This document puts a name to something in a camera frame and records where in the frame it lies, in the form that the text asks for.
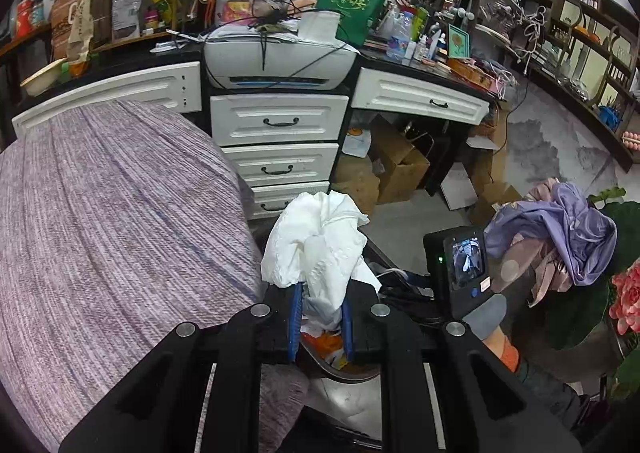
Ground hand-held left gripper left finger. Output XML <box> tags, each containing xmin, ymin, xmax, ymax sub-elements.
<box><xmin>59</xmin><ymin>280</ymin><xmax>303</xmax><ymax>453</ymax></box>

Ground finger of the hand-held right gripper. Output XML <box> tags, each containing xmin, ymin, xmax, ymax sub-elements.
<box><xmin>395</xmin><ymin>270</ymin><xmax>434</xmax><ymax>292</ymax></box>
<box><xmin>382</xmin><ymin>291</ymin><xmax>443</xmax><ymax>325</ymax></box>

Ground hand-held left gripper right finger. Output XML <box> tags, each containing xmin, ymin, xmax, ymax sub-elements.
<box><xmin>341</xmin><ymin>278</ymin><xmax>583</xmax><ymax>453</ymax></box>

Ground dark trash bin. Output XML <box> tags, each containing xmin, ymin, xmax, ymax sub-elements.
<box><xmin>299</xmin><ymin>323</ymin><xmax>386</xmax><ymax>434</ymax></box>

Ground white face mask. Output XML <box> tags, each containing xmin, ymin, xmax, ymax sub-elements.
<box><xmin>261</xmin><ymin>190</ymin><xmax>382</xmax><ymax>329</ymax></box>

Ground person's right hand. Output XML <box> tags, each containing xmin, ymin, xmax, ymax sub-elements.
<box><xmin>462</xmin><ymin>293</ymin><xmax>508</xmax><ymax>341</ymax></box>

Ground orange peel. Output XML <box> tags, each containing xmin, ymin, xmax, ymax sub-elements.
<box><xmin>302</xmin><ymin>330</ymin><xmax>351</xmax><ymax>369</ymax></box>

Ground pink cloth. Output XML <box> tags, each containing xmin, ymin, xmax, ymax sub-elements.
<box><xmin>492</xmin><ymin>178</ymin><xmax>576</xmax><ymax>306</ymax></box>

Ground open cardboard box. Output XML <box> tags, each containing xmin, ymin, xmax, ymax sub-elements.
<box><xmin>370</xmin><ymin>114</ymin><xmax>431</xmax><ymax>204</ymax></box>

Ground purple satin cloth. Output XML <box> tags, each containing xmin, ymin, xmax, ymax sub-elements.
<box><xmin>485</xmin><ymin>180</ymin><xmax>617</xmax><ymax>286</ymax></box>

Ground white paper bag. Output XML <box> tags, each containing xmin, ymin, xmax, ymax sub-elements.
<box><xmin>342</xmin><ymin>128</ymin><xmax>373</xmax><ymax>159</ymax></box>

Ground pink artificial flower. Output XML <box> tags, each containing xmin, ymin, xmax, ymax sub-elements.
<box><xmin>610</xmin><ymin>263</ymin><xmax>640</xmax><ymax>334</ymax></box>

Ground green framed picture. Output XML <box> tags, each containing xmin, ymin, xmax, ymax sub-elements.
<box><xmin>446</xmin><ymin>23</ymin><xmax>472</xmax><ymax>59</ymax></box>

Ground plastic water bottle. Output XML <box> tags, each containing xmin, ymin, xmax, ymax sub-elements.
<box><xmin>387</xmin><ymin>8</ymin><xmax>416</xmax><ymax>61</ymax></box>

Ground white printer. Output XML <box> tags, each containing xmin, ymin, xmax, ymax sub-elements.
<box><xmin>202</xmin><ymin>30</ymin><xmax>362</xmax><ymax>91</ymax></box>

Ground white cabinet panel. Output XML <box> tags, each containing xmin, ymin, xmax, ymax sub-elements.
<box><xmin>11</xmin><ymin>62</ymin><xmax>202</xmax><ymax>139</ymax></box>

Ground pink yellow packet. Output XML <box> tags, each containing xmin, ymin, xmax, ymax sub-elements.
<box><xmin>222</xmin><ymin>0</ymin><xmax>261</xmax><ymax>24</ymax></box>

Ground cream bowl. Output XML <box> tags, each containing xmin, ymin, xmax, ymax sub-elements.
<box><xmin>20</xmin><ymin>58</ymin><xmax>68</xmax><ymax>96</ymax></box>

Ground kraft paper snack bag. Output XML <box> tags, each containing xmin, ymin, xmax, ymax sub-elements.
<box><xmin>66</xmin><ymin>0</ymin><xmax>95</xmax><ymax>65</ymax></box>

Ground brown patterned boxes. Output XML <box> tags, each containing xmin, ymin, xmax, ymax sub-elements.
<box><xmin>50</xmin><ymin>0</ymin><xmax>73</xmax><ymax>59</ymax></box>

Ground wooden bar counter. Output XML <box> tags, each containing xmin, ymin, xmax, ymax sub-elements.
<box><xmin>0</xmin><ymin>20</ymin><xmax>53</xmax><ymax>59</ymax></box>

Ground red tin can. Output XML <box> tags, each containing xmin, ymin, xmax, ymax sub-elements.
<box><xmin>15</xmin><ymin>0</ymin><xmax>33</xmax><ymax>36</ymax></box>

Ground white drawer black handle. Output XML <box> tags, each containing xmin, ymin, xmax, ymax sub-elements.
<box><xmin>220</xmin><ymin>143</ymin><xmax>341</xmax><ymax>186</ymax></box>
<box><xmin>351</xmin><ymin>68</ymin><xmax>491</xmax><ymax>125</ymax></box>
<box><xmin>210</xmin><ymin>94</ymin><xmax>350</xmax><ymax>148</ymax></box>
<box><xmin>250</xmin><ymin>182</ymin><xmax>331</xmax><ymax>220</ymax></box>

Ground dark wooden wall shelf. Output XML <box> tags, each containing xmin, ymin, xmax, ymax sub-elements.
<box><xmin>517</xmin><ymin>0</ymin><xmax>640</xmax><ymax>174</ymax></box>

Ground black cables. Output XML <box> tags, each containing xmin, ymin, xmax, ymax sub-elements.
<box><xmin>200</xmin><ymin>0</ymin><xmax>351</xmax><ymax>89</ymax></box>

